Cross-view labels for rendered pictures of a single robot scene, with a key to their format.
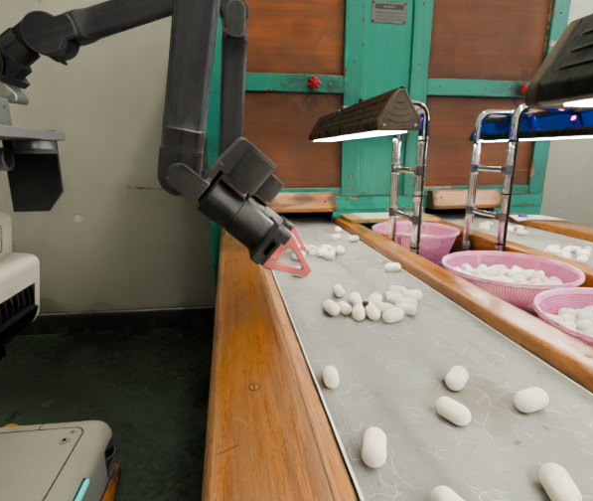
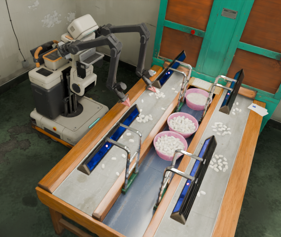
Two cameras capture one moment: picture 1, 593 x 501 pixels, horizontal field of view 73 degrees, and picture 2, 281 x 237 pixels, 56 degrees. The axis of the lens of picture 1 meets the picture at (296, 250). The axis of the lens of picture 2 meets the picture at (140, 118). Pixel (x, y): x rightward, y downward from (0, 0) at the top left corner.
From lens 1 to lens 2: 182 cm
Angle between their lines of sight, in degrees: 39
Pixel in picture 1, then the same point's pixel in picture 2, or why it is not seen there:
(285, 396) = (105, 124)
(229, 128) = (140, 59)
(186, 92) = (110, 76)
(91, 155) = (137, 7)
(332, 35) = (204, 16)
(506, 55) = (279, 42)
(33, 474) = (91, 112)
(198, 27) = (112, 69)
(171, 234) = not seen: hidden behind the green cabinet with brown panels
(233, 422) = (98, 124)
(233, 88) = (141, 51)
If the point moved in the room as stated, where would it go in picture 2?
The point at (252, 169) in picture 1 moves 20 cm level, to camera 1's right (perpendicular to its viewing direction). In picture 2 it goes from (120, 89) to (139, 99)
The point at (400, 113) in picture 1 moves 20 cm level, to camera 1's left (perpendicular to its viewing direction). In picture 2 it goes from (156, 84) to (136, 75)
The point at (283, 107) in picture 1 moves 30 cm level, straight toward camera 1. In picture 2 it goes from (181, 35) to (166, 46)
